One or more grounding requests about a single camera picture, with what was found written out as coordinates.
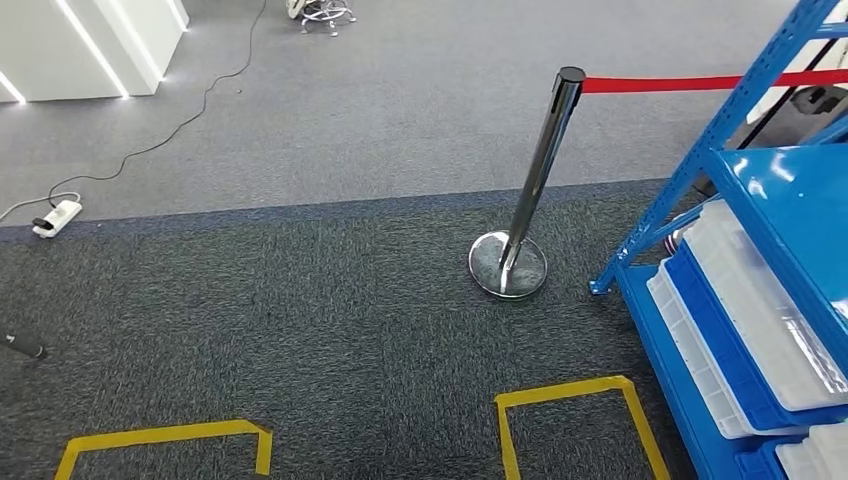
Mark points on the chrome barrier stanchion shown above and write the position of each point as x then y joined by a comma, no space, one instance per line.
543,159

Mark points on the red barrier belt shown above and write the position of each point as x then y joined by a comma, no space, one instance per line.
662,84

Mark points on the chrome star chair base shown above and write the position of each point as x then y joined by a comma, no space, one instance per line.
324,13

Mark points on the blue metal shelf rack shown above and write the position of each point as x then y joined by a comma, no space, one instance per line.
782,199

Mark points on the white lit counter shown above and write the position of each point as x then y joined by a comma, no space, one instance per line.
66,46

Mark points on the white power strip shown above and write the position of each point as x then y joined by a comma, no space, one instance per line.
56,218

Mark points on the black handheld controller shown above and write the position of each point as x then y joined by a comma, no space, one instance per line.
23,344

